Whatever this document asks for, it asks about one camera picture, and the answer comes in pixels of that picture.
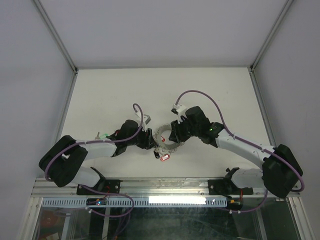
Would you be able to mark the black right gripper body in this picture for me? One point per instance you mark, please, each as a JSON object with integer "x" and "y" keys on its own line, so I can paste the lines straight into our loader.
{"x": 181, "y": 131}

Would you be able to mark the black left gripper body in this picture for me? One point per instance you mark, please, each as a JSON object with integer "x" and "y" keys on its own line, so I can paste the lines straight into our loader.
{"x": 143, "y": 138}

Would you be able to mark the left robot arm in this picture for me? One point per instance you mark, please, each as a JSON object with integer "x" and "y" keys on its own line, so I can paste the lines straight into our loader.
{"x": 63, "y": 163}

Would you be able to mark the black key tag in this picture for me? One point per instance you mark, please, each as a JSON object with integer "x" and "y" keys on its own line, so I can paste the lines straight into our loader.
{"x": 156, "y": 154}

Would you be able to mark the green tag loose key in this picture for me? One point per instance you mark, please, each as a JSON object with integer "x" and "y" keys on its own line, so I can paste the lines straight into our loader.
{"x": 100, "y": 136}

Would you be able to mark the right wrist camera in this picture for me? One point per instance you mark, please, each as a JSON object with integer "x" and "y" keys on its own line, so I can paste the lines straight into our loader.
{"x": 180, "y": 111}

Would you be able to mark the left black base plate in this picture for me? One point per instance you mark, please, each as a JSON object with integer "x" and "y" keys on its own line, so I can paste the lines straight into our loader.
{"x": 110, "y": 186}

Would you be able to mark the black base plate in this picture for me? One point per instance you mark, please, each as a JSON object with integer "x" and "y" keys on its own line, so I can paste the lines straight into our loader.
{"x": 110, "y": 186}
{"x": 226, "y": 187}

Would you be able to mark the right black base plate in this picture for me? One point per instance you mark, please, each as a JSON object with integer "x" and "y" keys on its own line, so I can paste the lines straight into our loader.
{"x": 226, "y": 187}

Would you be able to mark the white slotted cable duct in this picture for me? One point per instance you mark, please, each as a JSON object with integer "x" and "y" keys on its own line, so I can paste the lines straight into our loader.
{"x": 137, "y": 202}

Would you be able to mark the right aluminium frame post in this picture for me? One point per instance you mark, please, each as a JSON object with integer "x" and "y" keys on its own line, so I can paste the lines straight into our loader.
{"x": 272, "y": 33}

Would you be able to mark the aluminium frame post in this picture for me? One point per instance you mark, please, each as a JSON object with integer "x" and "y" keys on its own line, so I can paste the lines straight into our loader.
{"x": 272, "y": 33}
{"x": 54, "y": 34}

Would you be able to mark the aluminium mounting rail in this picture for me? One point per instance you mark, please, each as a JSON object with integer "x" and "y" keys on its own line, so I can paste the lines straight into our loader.
{"x": 141, "y": 187}

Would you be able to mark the left aluminium frame post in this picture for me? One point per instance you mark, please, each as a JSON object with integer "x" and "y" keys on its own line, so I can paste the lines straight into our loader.
{"x": 54, "y": 34}

